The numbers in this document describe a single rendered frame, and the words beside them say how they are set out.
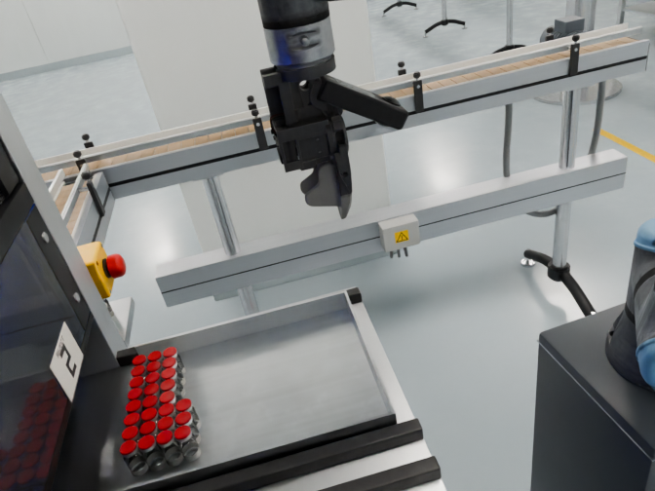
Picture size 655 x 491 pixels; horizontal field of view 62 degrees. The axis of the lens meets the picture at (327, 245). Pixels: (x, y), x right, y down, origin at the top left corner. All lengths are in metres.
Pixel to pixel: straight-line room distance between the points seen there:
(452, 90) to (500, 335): 0.93
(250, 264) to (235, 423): 1.03
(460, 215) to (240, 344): 1.14
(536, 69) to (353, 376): 1.21
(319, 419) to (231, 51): 1.59
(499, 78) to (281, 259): 0.85
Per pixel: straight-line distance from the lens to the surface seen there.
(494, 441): 1.82
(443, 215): 1.84
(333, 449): 0.69
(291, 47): 0.62
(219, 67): 2.12
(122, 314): 1.06
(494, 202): 1.90
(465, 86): 1.68
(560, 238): 2.15
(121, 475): 0.80
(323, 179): 0.69
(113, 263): 0.95
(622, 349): 0.92
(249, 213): 2.33
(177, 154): 1.56
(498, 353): 2.07
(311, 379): 0.80
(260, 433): 0.76
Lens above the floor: 1.45
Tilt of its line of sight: 32 degrees down
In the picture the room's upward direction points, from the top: 11 degrees counter-clockwise
